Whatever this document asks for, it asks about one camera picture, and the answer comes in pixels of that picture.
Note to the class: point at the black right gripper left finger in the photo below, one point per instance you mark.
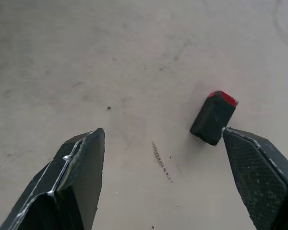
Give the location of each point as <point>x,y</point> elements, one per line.
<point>62,191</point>

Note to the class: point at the black marker with red end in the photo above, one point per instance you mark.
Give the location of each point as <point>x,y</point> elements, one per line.
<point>212,118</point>

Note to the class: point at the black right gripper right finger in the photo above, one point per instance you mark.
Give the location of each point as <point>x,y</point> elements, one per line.
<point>261,182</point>

